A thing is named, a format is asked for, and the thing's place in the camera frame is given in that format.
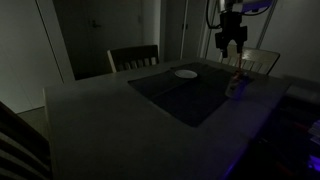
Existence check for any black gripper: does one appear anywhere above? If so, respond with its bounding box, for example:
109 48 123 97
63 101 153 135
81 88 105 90
219 11 243 58

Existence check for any red striped drinking straw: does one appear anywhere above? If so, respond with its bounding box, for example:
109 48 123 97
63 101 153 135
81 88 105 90
235 49 244 82

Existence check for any metal drink can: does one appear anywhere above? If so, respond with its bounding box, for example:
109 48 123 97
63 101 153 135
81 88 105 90
224 70 249 100

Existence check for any white door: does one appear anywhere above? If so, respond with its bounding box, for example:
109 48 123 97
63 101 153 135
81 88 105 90
204 0 278 63

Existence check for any light wooden slat chair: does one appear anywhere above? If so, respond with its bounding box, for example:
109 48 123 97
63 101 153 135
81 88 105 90
218 43 281 76

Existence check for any white round plate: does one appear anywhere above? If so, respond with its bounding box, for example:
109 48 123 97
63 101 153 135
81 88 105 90
174 69 199 80

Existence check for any dark fabric placemat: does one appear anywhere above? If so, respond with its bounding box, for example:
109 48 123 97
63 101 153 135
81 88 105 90
128 66 201 100
151 62 255 128

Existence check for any dark wooden slat chair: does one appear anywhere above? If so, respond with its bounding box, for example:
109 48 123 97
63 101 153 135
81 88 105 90
106 44 160 74

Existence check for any dark interior door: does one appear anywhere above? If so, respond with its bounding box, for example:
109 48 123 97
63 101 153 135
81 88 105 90
52 0 145 81

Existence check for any striped chair back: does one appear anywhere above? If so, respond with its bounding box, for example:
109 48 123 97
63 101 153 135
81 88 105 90
0 100 54 180

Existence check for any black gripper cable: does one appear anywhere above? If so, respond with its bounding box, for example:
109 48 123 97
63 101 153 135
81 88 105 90
205 0 223 29

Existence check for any lever door handle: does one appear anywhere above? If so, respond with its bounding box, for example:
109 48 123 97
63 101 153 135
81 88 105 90
89 19 103 30

